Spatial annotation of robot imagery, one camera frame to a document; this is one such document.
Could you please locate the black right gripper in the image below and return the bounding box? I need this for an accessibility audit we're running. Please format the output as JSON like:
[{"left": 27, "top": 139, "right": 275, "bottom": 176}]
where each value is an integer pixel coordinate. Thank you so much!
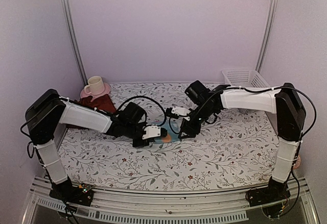
[{"left": 178, "top": 104, "right": 216, "bottom": 139}]

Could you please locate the blue patterned towel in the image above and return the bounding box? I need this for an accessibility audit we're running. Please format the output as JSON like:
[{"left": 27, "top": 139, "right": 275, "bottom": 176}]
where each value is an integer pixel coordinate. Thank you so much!
[{"left": 153, "top": 120, "right": 180, "bottom": 144}]

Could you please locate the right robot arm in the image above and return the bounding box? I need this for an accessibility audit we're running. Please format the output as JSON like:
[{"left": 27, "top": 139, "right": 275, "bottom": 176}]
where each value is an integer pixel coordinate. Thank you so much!
[{"left": 178, "top": 81, "right": 306, "bottom": 202}]

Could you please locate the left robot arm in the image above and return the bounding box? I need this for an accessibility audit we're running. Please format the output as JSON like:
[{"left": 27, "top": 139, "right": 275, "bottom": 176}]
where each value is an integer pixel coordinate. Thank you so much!
[{"left": 20, "top": 89, "right": 151, "bottom": 201}]

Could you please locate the dark red towel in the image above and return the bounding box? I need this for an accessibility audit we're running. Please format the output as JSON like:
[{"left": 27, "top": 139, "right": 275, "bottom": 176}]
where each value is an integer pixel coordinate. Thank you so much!
[{"left": 77, "top": 94, "right": 116, "bottom": 113}]

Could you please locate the white plastic basket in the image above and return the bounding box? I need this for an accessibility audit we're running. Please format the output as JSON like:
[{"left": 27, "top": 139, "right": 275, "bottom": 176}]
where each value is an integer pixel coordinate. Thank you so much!
[{"left": 221, "top": 68, "right": 270, "bottom": 114}]

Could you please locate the pink saucer plate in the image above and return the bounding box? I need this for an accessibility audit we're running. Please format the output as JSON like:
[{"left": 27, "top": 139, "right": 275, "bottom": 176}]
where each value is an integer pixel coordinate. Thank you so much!
[{"left": 80, "top": 83, "right": 110, "bottom": 100}]

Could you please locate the cream ribbed mug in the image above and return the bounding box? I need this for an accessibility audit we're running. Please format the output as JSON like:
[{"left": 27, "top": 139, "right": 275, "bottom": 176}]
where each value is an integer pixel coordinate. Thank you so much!
[{"left": 83, "top": 76, "right": 105, "bottom": 95}]

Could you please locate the pink object at right edge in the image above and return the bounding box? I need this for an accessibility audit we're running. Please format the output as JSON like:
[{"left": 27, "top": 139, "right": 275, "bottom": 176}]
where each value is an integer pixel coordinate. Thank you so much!
[{"left": 293, "top": 155, "right": 301, "bottom": 169}]

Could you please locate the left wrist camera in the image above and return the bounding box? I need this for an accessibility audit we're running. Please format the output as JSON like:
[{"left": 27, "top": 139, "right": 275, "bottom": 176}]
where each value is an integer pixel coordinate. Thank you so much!
[{"left": 142, "top": 125, "right": 168, "bottom": 140}]

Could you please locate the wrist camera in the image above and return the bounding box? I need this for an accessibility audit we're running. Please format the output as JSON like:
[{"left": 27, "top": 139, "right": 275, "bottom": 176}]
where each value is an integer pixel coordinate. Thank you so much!
[
  {"left": 166, "top": 106, "right": 191, "bottom": 119},
  {"left": 142, "top": 125, "right": 168, "bottom": 140}
]

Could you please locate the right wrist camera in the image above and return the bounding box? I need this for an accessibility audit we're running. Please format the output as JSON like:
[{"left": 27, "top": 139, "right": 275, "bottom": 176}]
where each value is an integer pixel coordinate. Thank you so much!
[{"left": 166, "top": 106, "right": 191, "bottom": 119}]

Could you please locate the front aluminium rail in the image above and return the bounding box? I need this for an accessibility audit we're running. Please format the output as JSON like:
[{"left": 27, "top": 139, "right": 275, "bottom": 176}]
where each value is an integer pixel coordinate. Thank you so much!
[{"left": 21, "top": 177, "right": 320, "bottom": 223}]

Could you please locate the right aluminium frame post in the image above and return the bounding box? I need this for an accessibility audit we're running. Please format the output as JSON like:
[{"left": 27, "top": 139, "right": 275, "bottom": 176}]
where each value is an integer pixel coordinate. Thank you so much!
[{"left": 255, "top": 0, "right": 278, "bottom": 73}]

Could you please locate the aluminium frame post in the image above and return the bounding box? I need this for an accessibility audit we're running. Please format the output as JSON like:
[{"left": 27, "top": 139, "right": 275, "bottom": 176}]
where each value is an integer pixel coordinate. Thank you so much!
[
  {"left": 61, "top": 0, "right": 87, "bottom": 85},
  {"left": 255, "top": 0, "right": 278, "bottom": 73}
]

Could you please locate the left aluminium frame post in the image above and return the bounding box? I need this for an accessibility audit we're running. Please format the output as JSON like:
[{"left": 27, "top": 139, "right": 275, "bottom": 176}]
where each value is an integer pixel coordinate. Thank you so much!
[{"left": 61, "top": 0, "right": 87, "bottom": 85}]

